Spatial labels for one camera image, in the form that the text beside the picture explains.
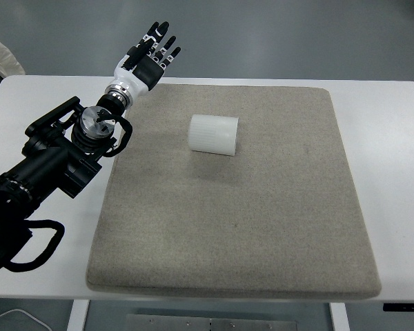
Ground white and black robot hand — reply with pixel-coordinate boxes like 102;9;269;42
110;21;182;102

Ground white ribbed cup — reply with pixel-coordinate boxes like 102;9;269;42
186;114;240;157

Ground cream fabric bundle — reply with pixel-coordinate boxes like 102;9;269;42
0;28;26;88

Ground white table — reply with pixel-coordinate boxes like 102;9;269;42
0;74;414;331

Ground beige fabric mat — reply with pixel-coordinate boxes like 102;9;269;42
86;83;382;301

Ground grey metal plate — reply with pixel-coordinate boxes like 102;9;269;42
125;313;297;331

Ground black table control panel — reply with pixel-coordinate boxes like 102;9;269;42
382;303;414;312

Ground white cable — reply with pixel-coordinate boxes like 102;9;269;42
0;308;52;331

